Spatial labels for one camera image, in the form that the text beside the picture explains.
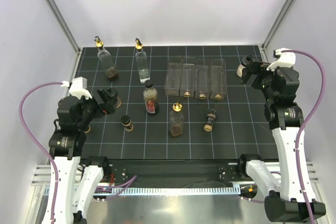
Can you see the clear acrylic organizer rack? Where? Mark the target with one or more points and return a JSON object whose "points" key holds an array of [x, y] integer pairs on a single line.
{"points": [[199, 78]]}

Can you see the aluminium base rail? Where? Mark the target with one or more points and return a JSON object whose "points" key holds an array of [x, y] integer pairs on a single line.
{"points": [[177, 173]]}

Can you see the small upright spice bottle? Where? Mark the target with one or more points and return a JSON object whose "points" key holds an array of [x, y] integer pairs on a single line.
{"points": [[127, 123]]}

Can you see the lying small spice bottle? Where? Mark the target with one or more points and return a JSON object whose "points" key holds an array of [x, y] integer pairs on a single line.
{"points": [[211, 116]]}

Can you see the red label soy bottle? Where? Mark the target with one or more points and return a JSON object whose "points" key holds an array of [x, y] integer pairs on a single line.
{"points": [[150, 95]]}

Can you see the tall clear liquid bottle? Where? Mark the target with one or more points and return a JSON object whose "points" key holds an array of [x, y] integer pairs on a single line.
{"points": [[142, 62]]}

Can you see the short bottle brown sauce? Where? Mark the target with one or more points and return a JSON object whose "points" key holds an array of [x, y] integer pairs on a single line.
{"points": [[176, 120]]}

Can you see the white powder shaker jar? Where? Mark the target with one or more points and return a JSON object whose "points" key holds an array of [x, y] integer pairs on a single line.
{"points": [[243, 64]]}

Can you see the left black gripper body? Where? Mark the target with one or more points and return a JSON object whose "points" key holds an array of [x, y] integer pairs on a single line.
{"points": [[106, 108]]}

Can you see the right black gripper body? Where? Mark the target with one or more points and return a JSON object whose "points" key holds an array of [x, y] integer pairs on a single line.
{"points": [[264, 77]]}

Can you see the small spice bottle left edge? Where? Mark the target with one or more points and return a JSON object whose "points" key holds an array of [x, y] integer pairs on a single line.
{"points": [[87, 130]]}

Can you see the white slotted cable duct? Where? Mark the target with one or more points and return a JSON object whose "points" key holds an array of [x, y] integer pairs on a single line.
{"points": [[181, 191]]}

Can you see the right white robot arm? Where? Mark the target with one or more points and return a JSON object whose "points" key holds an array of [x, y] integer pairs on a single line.
{"points": [[290, 198]]}

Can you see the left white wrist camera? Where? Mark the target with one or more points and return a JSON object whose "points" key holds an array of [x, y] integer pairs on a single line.
{"points": [[78, 88]]}

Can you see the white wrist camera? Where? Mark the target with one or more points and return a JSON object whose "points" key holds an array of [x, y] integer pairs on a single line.
{"points": [[284, 58], [78, 88]]}

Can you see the tall bottle dark sauce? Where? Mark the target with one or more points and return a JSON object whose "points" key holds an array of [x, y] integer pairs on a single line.
{"points": [[106, 60]]}

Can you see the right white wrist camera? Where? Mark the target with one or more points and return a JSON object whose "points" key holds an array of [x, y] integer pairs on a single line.
{"points": [[284, 58]]}

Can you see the glass jar black lid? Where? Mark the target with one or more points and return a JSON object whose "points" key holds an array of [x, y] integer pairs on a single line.
{"points": [[118, 101]]}

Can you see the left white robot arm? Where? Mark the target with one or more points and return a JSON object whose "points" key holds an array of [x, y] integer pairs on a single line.
{"points": [[68, 203]]}

